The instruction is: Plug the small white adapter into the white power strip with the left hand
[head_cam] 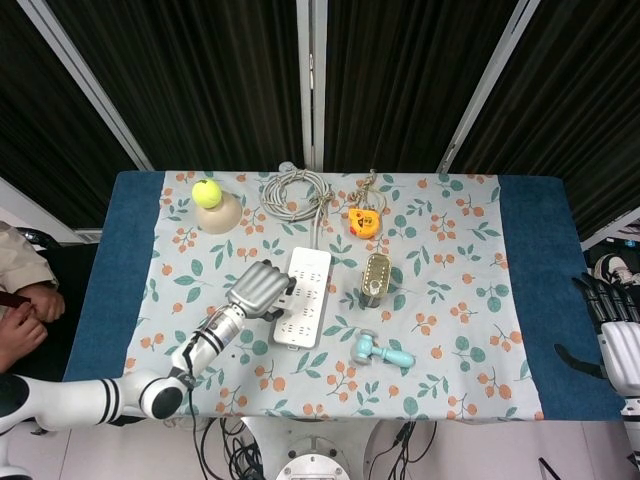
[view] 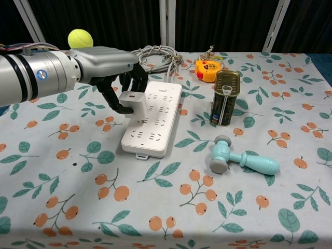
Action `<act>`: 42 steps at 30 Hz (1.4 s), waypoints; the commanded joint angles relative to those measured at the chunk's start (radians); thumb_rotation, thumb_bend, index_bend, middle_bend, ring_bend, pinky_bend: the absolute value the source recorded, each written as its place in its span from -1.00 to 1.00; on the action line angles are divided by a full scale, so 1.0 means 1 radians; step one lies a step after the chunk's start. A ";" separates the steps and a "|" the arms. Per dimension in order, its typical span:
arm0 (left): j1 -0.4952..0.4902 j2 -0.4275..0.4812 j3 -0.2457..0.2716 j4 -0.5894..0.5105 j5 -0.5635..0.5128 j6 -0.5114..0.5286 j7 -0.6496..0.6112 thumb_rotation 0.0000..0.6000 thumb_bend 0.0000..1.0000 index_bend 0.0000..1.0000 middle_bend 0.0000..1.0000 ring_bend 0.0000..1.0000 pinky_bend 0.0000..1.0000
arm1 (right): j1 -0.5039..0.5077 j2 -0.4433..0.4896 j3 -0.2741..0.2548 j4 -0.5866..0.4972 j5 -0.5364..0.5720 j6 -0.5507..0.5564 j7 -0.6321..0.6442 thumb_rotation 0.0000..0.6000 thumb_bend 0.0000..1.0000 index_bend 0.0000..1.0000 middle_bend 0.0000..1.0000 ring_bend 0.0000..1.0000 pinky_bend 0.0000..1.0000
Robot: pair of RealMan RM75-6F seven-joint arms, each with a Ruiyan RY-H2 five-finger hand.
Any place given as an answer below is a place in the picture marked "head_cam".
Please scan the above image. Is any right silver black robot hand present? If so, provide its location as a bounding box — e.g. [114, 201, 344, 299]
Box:
[553, 273, 640, 397]

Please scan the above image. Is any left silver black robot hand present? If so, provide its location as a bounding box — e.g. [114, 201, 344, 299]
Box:
[224, 259, 297, 324]

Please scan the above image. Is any white power strip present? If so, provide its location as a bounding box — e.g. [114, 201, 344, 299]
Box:
[272, 246, 333, 351]

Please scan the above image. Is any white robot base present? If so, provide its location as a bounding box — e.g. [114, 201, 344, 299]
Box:
[242, 417, 401, 480]

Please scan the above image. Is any beige upturned bowl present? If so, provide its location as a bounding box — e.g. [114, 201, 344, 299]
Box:
[194, 192, 243, 235]

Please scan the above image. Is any white and black sneaker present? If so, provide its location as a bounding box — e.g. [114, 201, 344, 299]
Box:
[594, 253, 640, 287]

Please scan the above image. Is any yellow tennis ball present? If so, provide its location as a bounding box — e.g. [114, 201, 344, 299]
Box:
[191, 178, 223, 209]

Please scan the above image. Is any gold metal tin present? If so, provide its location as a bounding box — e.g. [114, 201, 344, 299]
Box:
[360, 252, 392, 310]

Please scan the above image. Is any light blue toy hammer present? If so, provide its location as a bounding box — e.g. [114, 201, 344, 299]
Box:
[349, 329, 417, 370]

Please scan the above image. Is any orange tape measure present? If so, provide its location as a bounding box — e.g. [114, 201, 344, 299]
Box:
[347, 207, 381, 238]

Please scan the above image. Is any blue table cover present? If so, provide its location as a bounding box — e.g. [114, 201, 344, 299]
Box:
[56, 170, 624, 422]

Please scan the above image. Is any floral grey tablecloth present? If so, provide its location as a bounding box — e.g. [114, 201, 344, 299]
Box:
[115, 170, 545, 420]

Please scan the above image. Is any black curtain panel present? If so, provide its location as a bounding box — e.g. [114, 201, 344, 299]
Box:
[448, 0, 640, 241]
[323, 0, 522, 174]
[45, 0, 306, 172]
[0, 0, 137, 229]

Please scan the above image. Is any black chair armrest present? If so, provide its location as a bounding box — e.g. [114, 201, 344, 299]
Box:
[17, 227, 64, 250]

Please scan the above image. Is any seated person in beige jacket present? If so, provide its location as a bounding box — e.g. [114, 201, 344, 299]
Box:
[0, 219, 67, 374]

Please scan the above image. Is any grey cable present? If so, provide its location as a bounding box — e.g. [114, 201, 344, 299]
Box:
[260, 160, 334, 251]

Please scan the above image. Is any tan twine string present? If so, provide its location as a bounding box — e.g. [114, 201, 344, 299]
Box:
[353, 168, 386, 211]

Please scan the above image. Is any black floor cable bundle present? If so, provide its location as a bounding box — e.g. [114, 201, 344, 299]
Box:
[367, 420, 439, 480]
[199, 418, 266, 480]

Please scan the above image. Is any grey metal frame post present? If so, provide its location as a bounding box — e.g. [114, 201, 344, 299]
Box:
[295, 0, 329, 171]
[17, 0, 154, 171]
[434, 0, 541, 174]

